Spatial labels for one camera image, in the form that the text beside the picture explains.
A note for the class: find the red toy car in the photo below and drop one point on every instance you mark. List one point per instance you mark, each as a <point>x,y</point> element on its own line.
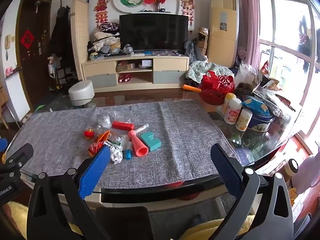
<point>124,78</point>

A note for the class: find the black flat television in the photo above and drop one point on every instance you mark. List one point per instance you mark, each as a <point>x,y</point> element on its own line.
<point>152,32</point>

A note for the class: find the coral ribbed cone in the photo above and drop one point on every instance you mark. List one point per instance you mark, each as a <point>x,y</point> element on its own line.
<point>137,142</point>

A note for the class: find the pile of clear plastic bags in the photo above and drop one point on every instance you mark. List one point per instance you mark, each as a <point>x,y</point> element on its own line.
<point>270,90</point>

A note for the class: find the red diamond door sign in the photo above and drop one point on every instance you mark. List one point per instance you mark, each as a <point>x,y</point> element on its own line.
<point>27,37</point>

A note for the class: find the red plastic block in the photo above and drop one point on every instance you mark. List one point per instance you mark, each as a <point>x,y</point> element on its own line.
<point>122,125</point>

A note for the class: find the glass top coffee table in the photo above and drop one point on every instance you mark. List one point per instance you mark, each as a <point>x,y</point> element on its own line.
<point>150,95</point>

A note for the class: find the small white bottle yellow cap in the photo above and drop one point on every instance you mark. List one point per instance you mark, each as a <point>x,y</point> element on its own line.
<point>228,102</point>

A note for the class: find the white round stool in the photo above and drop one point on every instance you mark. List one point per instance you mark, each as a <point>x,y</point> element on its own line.
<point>81,92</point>

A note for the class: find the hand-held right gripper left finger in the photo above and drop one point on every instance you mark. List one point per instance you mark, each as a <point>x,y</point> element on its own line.
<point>95,170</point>

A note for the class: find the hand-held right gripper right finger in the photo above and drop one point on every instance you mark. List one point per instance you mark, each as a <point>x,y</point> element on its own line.
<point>225,170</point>

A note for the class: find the wicker folding screen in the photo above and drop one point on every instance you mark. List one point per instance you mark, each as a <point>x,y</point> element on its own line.
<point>78,42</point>

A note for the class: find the clear tube with blue cap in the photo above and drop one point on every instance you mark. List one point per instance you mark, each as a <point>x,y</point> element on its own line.
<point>128,153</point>

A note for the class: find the orange tube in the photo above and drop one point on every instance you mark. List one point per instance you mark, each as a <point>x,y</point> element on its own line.
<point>191,88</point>

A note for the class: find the pink curtain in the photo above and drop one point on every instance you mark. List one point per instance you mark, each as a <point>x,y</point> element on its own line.
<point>250,17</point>

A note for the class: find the dark brown door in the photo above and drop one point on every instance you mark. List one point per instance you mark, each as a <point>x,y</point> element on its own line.
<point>32,67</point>

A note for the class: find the lilac plastic container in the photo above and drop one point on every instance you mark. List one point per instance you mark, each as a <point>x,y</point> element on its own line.
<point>308,175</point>

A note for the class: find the brown jar with beige lid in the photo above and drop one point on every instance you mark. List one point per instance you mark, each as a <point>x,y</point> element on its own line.
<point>291,170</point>

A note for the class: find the dark hanging coats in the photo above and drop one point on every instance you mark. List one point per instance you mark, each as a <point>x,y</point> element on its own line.
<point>60,35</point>

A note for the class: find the pile of clothes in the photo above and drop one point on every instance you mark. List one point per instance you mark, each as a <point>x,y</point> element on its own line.
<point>105,42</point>

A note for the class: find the clear plastic wrap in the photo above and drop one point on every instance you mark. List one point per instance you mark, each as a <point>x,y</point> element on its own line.
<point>105,122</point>

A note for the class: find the brown red ball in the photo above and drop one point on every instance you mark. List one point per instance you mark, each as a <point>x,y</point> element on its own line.
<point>190,196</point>

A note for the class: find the white plastic tube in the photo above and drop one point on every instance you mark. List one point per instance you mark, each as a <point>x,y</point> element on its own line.
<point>142,128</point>

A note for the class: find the white spray bottle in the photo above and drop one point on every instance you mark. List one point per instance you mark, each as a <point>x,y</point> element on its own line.
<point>51,67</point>

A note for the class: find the orange paper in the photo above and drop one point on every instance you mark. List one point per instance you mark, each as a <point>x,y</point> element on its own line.
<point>103,136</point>

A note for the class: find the red fish wall decoration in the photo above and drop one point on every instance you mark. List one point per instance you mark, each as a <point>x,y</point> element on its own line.
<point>101,5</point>

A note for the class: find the grey woven table mat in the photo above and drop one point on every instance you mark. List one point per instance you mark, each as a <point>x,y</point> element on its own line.
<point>187,142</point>

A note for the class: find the cream standing air conditioner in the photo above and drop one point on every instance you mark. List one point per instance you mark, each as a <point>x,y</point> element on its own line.
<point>222,45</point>

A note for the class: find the silver foil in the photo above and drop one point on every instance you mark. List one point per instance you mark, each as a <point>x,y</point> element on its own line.
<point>117,155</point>

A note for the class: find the red cutout basket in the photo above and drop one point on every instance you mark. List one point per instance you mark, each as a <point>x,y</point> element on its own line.
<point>217,85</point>

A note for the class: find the stacked cardboard boxes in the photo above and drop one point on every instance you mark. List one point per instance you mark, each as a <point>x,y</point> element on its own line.
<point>203,40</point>

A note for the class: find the cream television cabinet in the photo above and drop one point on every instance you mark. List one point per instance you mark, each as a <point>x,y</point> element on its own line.
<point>102,67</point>

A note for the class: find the red and yellow wrapper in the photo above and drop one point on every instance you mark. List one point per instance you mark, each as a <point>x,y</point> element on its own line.
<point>93,148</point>

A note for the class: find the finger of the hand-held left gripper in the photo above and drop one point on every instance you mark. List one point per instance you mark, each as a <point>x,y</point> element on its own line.
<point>21,153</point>
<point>2,145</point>

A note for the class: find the white wall intercom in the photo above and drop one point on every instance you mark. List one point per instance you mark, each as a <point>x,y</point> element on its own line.
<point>7,42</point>

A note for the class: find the large window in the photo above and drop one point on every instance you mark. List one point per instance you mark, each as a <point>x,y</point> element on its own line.
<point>282,30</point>

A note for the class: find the small red lantern ornament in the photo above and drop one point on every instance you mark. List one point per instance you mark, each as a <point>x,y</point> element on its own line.
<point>89,133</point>

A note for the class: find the white bottle pink label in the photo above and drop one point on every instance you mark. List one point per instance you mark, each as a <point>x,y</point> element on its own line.
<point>232,112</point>

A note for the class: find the white jar yellow label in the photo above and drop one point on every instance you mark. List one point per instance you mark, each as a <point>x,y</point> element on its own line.
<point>243,121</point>

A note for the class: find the teal plastic block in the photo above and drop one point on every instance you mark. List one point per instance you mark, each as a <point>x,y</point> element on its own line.
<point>152,143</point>

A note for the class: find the green and white wrapper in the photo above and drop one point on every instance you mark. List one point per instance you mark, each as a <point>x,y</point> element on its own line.
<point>113,143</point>

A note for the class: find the floral green cloth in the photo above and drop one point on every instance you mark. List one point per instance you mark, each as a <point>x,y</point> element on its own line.
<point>200,70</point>

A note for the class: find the hanging red tassel decoration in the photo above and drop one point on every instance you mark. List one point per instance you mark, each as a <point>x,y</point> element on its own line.
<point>186,2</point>

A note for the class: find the dark blue round tin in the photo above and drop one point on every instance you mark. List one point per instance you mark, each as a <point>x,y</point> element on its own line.
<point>260,123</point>

